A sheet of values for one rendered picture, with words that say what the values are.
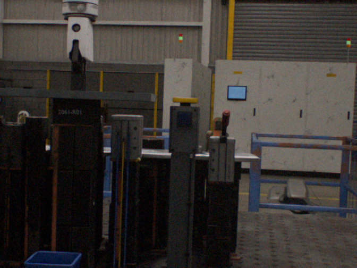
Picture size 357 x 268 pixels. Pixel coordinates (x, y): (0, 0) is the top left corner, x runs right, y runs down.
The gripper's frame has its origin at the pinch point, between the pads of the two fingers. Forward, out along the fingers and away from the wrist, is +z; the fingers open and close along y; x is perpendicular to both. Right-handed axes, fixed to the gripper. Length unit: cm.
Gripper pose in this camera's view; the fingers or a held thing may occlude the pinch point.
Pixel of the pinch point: (78, 83)
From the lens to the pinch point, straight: 128.8
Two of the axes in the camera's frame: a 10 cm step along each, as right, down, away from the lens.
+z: -0.3, 10.0, 0.5
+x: -10.0, -0.3, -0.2
